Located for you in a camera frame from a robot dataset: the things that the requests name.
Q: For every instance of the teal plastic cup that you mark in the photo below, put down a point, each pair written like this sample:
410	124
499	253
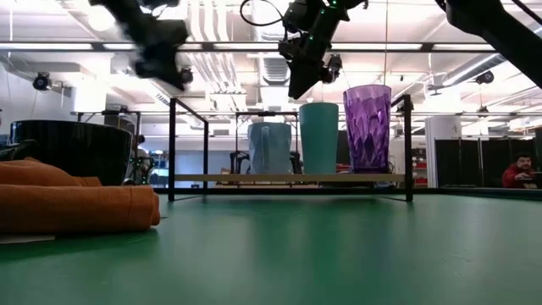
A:
319	137

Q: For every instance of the black frame wooden shelf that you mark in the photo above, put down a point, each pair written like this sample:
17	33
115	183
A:
171	148

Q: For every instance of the black room partition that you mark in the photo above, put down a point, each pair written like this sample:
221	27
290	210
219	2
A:
487	163

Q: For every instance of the orange folded cloth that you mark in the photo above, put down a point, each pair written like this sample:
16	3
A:
72	207

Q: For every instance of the light blue faceted mug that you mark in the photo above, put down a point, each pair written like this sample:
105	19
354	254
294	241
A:
269	147

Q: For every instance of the purple faceted plastic cup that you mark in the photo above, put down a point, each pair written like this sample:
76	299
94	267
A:
367	127

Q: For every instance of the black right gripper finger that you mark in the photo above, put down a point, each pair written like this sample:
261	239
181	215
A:
302	78

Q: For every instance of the dark computer monitor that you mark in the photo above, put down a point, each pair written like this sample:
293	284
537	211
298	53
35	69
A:
343	148

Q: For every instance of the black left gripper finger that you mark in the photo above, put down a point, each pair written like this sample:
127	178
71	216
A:
163	68

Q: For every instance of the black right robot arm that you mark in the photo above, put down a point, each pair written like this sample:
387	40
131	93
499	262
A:
499	29

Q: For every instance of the black ribbed bowl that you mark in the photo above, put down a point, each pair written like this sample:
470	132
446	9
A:
80	150

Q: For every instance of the black ceiling camera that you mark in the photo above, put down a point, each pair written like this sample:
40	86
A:
42	81
335	64
186	75
485	77

